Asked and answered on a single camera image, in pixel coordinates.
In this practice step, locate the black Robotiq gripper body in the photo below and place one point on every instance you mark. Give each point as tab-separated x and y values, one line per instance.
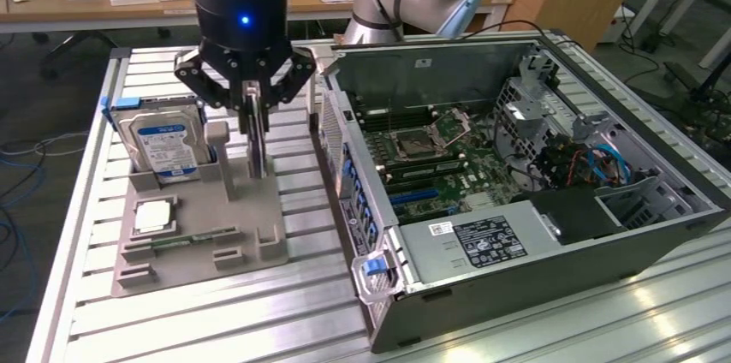
244	37

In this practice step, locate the graphics card with metal bracket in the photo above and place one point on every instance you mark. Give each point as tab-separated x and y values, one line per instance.
257	153

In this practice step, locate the hard disk with blue rails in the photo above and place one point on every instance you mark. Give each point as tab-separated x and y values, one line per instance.
164	144

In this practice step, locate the black chair base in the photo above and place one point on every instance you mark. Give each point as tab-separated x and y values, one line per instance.
64	52

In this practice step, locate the CPU socket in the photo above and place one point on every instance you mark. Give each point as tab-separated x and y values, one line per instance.
413	144

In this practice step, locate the metal socket cover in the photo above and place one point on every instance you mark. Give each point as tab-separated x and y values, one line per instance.
454	123

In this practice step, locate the installed RAM stick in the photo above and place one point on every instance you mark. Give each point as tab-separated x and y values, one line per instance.
426	171

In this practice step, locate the silver CPU chip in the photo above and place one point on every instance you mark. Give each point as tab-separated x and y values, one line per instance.
153	217

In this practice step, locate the blue expansion slot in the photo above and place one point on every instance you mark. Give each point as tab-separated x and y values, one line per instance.
414	197

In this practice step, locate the loose green RAM stick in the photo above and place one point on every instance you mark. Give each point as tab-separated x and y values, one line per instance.
184	240

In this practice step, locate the green motherboard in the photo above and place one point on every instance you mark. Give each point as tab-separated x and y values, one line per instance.
474	174

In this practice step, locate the metal drive cage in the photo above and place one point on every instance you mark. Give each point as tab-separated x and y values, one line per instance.
526	114

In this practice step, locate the grey parts rack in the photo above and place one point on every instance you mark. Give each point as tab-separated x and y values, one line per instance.
194	269

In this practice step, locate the silver chipset heatsink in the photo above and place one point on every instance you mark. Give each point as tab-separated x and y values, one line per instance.
489	201

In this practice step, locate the blue case latch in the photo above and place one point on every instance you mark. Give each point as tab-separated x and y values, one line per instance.
376	269

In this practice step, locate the grey power supply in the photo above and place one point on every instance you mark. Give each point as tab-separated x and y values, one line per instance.
452	251

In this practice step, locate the open black PC case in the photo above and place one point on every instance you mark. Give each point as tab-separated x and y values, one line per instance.
542	277

